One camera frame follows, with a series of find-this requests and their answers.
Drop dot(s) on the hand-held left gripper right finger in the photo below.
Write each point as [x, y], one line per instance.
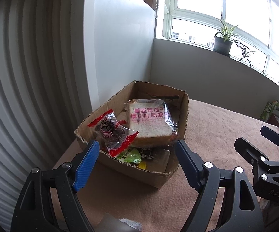
[189, 164]

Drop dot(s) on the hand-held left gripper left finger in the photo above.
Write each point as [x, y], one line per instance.
[86, 166]

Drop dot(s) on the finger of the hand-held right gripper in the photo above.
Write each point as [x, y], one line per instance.
[272, 133]
[248, 149]

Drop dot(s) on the green snack packet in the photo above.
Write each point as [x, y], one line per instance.
[129, 156]

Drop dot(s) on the small yellow candy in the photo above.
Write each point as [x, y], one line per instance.
[143, 165]

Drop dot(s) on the brown cardboard box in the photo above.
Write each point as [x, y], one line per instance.
[139, 176]

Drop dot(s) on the sliced bread packet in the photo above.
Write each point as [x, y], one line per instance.
[149, 128]

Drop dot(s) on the green and white bag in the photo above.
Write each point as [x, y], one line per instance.
[270, 110]

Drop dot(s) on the spider plant in grey pot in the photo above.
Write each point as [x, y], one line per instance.
[222, 44]

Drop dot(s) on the white ribbed panel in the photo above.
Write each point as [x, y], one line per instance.
[28, 77]

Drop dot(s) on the white cabinet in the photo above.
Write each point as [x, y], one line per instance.
[120, 48]

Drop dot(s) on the white-framed window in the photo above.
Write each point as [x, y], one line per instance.
[202, 4]

